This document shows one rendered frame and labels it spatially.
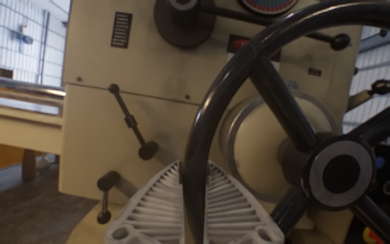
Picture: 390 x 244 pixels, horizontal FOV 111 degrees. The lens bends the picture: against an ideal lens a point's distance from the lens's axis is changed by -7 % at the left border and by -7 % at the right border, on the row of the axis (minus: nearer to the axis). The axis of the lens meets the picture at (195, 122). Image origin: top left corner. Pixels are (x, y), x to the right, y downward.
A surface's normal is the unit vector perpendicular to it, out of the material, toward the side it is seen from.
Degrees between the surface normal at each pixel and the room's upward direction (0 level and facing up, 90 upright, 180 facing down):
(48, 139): 90
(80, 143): 90
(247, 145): 90
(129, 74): 90
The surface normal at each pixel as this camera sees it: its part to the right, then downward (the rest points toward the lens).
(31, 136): 0.00, 0.10
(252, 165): -0.46, 0.26
